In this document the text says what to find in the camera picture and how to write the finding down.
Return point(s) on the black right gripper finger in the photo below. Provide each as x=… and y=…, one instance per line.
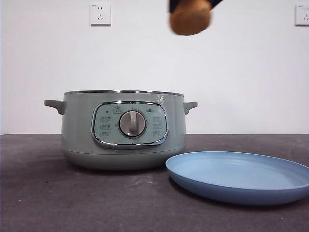
x=173, y=4
x=214, y=3

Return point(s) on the brown potato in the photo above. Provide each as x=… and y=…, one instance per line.
x=190, y=23

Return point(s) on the pale green electric steamer pot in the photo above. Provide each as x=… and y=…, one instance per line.
x=77, y=125

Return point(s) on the blue round plate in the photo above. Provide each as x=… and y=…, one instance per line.
x=229, y=174

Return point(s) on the white wall socket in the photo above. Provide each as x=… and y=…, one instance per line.
x=303, y=14
x=101, y=14

